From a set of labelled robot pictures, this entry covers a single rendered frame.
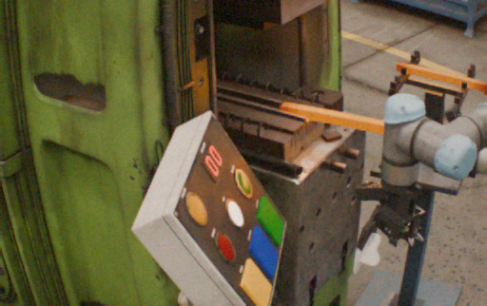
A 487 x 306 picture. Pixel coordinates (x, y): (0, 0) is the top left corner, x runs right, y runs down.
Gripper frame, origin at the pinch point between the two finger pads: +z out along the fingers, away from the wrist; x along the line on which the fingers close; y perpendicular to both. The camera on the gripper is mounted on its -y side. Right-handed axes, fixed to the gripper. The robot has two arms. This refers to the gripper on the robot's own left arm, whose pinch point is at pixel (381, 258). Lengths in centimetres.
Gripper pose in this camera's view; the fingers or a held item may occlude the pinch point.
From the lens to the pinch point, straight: 144.0
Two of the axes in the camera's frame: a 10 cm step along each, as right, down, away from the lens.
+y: 5.1, 4.0, -7.6
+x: 8.6, -2.7, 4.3
